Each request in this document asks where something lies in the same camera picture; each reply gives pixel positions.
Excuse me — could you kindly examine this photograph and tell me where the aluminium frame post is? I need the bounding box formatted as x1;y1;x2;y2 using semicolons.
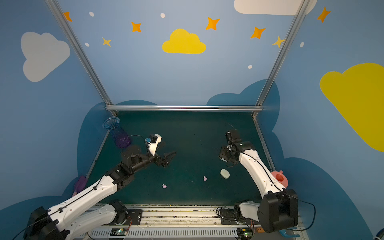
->
252;0;311;120
45;0;113;106

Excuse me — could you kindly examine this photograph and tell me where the purple ribbed glass vase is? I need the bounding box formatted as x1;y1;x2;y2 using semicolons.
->
103;117;132;149

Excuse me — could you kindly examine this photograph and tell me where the aluminium back frame rail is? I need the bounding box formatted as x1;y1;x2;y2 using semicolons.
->
106;105;263;112

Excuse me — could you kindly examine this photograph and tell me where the blue toy garden fork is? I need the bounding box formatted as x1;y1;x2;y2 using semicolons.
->
256;227;301;239

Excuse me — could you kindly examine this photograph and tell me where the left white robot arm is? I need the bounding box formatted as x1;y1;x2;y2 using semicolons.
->
23;145;176;240

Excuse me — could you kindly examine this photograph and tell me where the right green circuit board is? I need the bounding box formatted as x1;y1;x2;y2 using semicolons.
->
236;228;254;240

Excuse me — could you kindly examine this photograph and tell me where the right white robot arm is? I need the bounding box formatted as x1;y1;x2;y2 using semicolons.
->
219;129;299;233

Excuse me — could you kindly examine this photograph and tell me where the aluminium right frame post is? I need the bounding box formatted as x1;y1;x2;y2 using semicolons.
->
252;0;311;120

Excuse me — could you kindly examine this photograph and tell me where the left green circuit board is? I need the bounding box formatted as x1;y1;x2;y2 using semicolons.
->
110;229;128;237

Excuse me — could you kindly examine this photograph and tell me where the aluminium left frame post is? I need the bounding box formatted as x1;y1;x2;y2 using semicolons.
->
45;0;113;106

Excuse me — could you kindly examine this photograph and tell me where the green circuit board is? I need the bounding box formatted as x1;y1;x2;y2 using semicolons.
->
110;229;128;237
236;228;254;240

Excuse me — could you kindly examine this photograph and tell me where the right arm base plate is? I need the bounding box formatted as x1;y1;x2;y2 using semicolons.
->
216;207;260;226

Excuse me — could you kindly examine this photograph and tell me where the pink toy watering can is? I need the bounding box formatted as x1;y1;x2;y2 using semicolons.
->
271;171;289;188

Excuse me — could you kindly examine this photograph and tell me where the mint green earbud case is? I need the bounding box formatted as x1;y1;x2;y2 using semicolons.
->
220;169;231;179

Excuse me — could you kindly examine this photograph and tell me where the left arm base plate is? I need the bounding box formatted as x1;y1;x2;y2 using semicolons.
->
112;209;143;226

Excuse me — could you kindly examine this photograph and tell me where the front aluminium rail bed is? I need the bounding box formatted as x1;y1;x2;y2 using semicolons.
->
78;205;309;240

